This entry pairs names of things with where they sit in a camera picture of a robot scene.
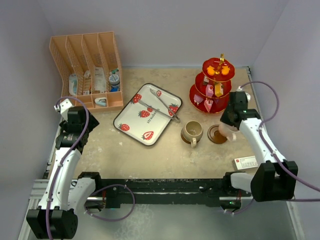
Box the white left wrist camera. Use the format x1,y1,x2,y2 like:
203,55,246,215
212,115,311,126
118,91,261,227
54,98,74,121

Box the brown toy cake slice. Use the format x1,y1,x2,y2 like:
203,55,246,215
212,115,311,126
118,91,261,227
203,76,209,86

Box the yellow toy cake slice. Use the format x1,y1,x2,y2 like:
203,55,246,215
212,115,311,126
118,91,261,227
214,82,224,98

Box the blue white pouch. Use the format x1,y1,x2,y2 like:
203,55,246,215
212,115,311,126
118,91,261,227
68,73,78,96

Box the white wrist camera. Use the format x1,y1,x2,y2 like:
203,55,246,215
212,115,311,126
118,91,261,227
236,86,252,101
54,98,74,121

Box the beige ceramic mug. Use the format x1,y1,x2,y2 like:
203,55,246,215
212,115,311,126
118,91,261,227
181,120,204,149

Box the red three-tier stand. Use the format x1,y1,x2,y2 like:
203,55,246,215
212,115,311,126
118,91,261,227
189,53,235,114

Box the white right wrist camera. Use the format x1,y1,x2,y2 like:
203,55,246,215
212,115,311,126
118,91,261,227
236,86,252,101

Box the white strawberry tray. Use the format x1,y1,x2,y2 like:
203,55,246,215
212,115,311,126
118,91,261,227
113,83,183,146

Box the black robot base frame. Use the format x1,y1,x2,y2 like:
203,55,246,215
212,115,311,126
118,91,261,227
78,172,251,209

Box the purple fuzzy sweet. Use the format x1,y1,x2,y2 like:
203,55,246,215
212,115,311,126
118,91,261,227
193,94,204,105

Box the orange fish cake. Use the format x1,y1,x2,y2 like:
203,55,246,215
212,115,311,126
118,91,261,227
206,65,216,76
221,65,230,76

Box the blue white round tin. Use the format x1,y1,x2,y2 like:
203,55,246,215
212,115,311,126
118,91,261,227
108,74,120,86

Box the small boxed packets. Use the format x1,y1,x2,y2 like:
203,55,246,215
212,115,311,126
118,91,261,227
82,70,92,95

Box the pink desk organizer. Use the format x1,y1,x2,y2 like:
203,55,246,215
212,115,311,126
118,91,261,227
49,31,124,113

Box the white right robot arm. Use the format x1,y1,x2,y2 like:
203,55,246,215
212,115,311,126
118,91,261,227
220,91,298,202

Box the white red card box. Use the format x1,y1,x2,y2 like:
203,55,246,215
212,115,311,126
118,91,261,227
234,156,258,171

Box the metal serving tongs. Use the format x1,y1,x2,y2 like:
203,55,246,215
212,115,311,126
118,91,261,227
130,84,183,123

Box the pink toy cake slice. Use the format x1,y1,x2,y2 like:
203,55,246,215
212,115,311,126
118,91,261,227
205,84,214,98

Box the coral toy cake slice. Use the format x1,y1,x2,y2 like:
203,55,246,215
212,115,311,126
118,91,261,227
204,98,214,113

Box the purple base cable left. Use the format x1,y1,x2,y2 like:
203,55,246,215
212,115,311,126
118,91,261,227
83,184,136,222

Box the white sachet packet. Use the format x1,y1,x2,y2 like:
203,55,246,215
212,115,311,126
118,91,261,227
94,66,107,93

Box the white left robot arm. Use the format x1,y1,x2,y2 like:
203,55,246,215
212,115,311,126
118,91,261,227
26,103,103,240

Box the clear plastic cup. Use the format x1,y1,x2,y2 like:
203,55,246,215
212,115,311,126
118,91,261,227
218,123,237,142

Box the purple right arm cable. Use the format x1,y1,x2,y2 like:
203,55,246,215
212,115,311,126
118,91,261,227
238,81,320,202

